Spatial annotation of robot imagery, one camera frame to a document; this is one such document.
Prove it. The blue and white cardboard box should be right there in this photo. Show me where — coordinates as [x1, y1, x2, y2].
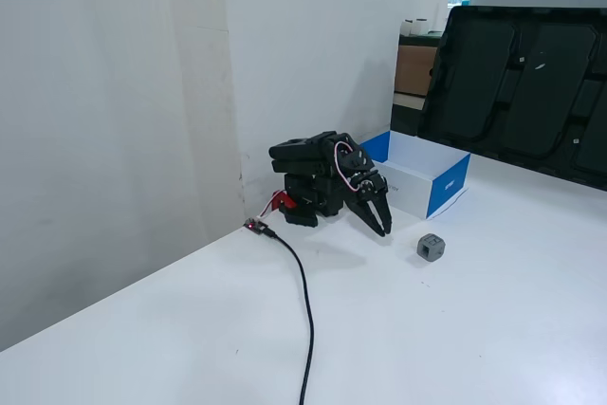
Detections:
[359, 129, 471, 221]

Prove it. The black power cable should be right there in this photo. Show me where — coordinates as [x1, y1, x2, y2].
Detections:
[262, 226, 316, 405]

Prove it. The small controller board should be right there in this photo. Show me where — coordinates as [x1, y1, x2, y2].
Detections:
[243, 217, 271, 235]

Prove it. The brown cardboard box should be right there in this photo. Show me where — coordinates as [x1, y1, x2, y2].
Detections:
[395, 44, 440, 98]

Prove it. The gray block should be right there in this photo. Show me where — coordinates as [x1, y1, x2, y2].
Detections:
[416, 232, 446, 264]

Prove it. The black plastic tray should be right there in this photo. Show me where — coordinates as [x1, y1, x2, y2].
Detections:
[415, 5, 607, 193]

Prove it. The white red board wire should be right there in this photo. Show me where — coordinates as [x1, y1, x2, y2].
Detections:
[257, 196, 282, 220]

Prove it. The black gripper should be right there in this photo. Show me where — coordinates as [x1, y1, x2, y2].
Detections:
[347, 168, 394, 239]

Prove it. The red table clamp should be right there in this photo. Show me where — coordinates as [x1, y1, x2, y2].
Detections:
[269, 190, 299, 212]

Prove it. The white red arm wire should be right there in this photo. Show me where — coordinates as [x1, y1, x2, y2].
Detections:
[332, 139, 364, 193]

